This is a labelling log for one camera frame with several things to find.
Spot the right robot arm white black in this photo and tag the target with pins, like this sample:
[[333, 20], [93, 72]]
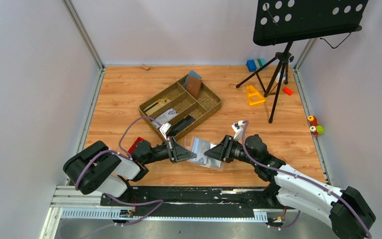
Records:
[[345, 211]]

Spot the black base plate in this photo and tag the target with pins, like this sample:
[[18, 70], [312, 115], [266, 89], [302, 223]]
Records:
[[205, 202]]

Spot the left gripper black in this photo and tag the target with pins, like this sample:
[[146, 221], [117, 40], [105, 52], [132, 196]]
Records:
[[179, 153]]

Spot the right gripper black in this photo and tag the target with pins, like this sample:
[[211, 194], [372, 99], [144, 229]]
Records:
[[222, 151]]

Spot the green red toy piece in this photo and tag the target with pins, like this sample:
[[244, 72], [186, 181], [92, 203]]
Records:
[[317, 130]]

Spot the black card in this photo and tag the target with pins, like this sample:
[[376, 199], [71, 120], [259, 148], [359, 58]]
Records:
[[181, 125]]

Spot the small red block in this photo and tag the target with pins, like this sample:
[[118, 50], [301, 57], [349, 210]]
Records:
[[288, 91]]

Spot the brown leather wallet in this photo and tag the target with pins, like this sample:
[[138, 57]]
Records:
[[194, 86]]

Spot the white VIP card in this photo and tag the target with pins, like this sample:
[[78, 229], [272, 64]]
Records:
[[200, 146]]

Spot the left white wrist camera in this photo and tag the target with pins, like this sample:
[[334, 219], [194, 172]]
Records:
[[164, 128]]

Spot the white patterned card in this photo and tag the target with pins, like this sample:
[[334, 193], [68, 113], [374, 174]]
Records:
[[164, 117]]

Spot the pink card holder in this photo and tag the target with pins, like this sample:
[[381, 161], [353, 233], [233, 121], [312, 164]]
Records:
[[211, 163]]

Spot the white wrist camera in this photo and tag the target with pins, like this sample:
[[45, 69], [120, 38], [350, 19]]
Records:
[[164, 128], [238, 128]]

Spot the red box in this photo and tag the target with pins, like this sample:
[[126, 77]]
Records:
[[133, 146]]

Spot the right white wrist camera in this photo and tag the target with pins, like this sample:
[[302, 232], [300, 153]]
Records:
[[238, 128]]

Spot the aluminium frame rail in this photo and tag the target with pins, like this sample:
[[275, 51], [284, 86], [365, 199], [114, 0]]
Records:
[[75, 205]]

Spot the small cardboard piece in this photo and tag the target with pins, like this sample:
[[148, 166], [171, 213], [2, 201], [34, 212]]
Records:
[[145, 67]]

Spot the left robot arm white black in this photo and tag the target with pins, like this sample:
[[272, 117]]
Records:
[[97, 168]]

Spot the woven olive divided tray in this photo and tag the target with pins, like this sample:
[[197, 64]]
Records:
[[207, 104]]

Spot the yellow triangular toy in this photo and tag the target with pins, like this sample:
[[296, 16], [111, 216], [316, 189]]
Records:
[[254, 97]]

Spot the gold card in tray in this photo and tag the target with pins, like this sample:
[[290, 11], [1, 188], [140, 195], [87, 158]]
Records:
[[153, 107]]

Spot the black music stand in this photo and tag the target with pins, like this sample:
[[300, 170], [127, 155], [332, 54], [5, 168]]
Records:
[[287, 21]]

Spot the orange red toy piece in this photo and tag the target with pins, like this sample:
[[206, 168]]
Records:
[[312, 120]]

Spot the blue green block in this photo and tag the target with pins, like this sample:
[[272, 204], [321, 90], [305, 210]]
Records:
[[255, 64]]

